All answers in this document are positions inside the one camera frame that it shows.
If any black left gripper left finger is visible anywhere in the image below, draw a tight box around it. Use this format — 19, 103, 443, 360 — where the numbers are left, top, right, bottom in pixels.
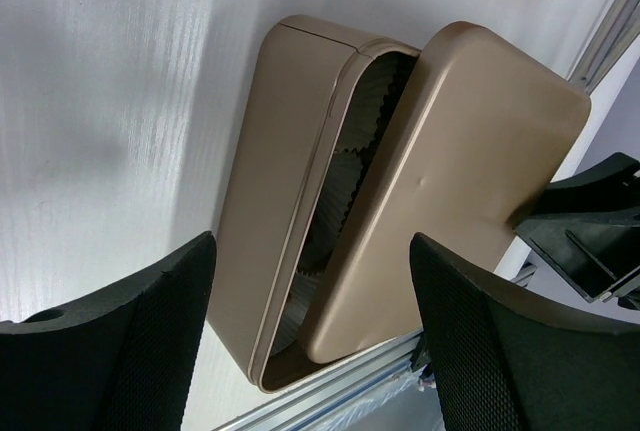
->
1, 232, 216, 430

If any gold tin box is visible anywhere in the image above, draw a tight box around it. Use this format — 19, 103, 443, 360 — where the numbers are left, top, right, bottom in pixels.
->
207, 15, 418, 393

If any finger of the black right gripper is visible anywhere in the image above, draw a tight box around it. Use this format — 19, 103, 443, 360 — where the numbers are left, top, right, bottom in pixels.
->
514, 152, 639, 304

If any aluminium mounting rail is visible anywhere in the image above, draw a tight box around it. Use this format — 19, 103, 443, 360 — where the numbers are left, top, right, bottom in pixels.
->
209, 255, 546, 431

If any gold tin lid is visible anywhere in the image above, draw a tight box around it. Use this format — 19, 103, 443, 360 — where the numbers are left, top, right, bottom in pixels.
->
299, 22, 591, 364

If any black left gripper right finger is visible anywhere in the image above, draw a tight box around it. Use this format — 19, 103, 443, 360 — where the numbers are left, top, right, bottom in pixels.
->
409, 233, 639, 430

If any aluminium side rail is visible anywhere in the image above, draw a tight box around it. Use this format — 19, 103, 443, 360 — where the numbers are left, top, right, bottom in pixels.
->
569, 0, 639, 94

